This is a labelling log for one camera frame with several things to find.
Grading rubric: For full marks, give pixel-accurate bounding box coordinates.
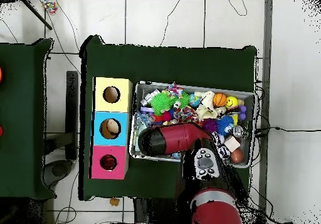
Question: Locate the wooden box with three holes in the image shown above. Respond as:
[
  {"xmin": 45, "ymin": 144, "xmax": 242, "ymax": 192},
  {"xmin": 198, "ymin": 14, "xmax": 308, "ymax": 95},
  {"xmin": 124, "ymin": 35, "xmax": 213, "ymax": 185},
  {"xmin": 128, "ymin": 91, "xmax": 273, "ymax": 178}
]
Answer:
[{"xmin": 88, "ymin": 77, "xmax": 133, "ymax": 180}]

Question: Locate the large green spiky ball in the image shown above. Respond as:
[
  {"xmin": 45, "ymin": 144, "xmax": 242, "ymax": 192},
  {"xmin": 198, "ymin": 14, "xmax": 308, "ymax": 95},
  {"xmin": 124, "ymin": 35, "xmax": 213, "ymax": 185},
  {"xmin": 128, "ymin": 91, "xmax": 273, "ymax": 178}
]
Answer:
[{"xmin": 150, "ymin": 92, "xmax": 176, "ymax": 116}]

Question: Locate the purple spiky ball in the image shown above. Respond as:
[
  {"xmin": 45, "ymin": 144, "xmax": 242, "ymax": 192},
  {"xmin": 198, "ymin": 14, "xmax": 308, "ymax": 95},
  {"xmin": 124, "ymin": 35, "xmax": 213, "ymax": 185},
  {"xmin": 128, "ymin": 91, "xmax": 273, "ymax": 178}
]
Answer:
[{"xmin": 202, "ymin": 118, "xmax": 218, "ymax": 134}]

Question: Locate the orange basketball toy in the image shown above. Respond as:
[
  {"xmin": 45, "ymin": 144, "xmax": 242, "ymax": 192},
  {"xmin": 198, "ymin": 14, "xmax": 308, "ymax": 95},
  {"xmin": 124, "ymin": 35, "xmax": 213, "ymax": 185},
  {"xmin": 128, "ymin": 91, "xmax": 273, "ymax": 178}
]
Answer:
[{"xmin": 213, "ymin": 92, "xmax": 228, "ymax": 109}]

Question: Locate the yellow smiley face ball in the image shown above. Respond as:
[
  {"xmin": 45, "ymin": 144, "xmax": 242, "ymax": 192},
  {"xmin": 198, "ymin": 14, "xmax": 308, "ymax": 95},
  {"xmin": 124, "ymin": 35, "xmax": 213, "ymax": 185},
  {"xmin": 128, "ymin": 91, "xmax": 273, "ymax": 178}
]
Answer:
[{"xmin": 225, "ymin": 95, "xmax": 239, "ymax": 110}]

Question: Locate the brown football toy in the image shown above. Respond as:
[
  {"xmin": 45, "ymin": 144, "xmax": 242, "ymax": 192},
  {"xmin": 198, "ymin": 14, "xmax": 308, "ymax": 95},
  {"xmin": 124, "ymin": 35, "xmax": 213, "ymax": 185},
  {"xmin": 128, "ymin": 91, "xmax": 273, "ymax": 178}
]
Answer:
[{"xmin": 230, "ymin": 148, "xmax": 245, "ymax": 164}]

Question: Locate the black upright panel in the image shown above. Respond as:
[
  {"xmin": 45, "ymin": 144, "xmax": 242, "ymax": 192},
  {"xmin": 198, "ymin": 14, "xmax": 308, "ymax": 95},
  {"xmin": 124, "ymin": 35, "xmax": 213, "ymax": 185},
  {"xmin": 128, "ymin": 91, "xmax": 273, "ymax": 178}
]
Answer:
[{"xmin": 65, "ymin": 70, "xmax": 79, "ymax": 161}]

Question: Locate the dark green side table cloth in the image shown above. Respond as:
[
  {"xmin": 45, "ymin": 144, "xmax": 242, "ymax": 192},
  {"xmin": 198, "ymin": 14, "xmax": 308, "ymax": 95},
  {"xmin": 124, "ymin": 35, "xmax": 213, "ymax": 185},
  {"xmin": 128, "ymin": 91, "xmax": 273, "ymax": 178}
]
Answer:
[{"xmin": 0, "ymin": 38, "xmax": 56, "ymax": 200}]

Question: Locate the black rod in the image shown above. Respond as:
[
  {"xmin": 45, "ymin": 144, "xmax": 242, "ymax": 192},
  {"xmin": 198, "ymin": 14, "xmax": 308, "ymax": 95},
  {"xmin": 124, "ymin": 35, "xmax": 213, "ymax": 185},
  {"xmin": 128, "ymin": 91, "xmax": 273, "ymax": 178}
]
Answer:
[{"xmin": 21, "ymin": 0, "xmax": 53, "ymax": 31}]

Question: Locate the wire mesh bin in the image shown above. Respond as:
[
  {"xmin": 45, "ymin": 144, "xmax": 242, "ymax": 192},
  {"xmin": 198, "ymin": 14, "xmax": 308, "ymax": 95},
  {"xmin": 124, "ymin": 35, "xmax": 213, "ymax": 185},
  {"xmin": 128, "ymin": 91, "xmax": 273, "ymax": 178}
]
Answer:
[{"xmin": 129, "ymin": 80, "xmax": 258, "ymax": 169}]

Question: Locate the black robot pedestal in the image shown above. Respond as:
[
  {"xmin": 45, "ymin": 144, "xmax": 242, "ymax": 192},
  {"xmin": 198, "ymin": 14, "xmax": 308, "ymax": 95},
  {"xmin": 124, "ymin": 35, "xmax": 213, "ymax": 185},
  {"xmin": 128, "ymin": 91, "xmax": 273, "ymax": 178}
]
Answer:
[{"xmin": 132, "ymin": 197, "xmax": 191, "ymax": 224}]

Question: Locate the black cable with connector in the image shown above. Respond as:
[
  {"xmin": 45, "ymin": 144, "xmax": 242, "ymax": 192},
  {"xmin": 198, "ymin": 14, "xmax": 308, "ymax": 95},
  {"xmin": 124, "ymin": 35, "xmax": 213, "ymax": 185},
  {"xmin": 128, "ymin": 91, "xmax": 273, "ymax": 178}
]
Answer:
[{"xmin": 253, "ymin": 126, "xmax": 321, "ymax": 137}]

